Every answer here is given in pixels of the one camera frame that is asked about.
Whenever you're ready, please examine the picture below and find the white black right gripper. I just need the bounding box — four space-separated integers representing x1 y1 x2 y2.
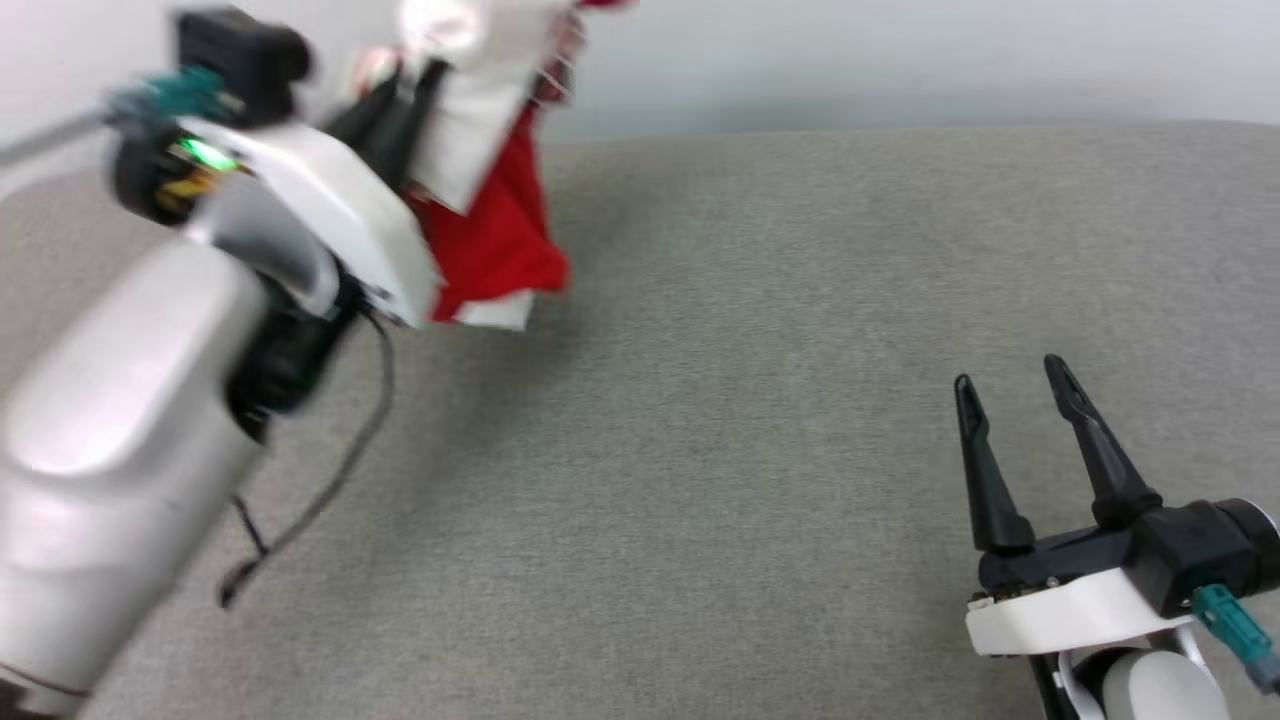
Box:
953 354 1198 657

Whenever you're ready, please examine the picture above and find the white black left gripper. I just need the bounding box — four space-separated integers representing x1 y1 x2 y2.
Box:
110 58 451 331

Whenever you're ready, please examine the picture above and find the red and white garment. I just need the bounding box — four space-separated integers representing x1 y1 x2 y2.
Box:
355 0 641 331

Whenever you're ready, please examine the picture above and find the teal left camera cable connector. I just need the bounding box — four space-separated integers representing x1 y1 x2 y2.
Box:
105 65 239 126

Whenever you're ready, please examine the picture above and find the teal camera cable connector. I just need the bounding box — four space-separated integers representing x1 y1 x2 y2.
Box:
1192 585 1280 694
105 65 239 126

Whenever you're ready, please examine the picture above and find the teal right camera cable connector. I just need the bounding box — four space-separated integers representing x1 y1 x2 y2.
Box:
1192 585 1280 694

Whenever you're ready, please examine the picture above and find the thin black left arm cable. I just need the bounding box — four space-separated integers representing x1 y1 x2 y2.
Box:
218 310 396 609

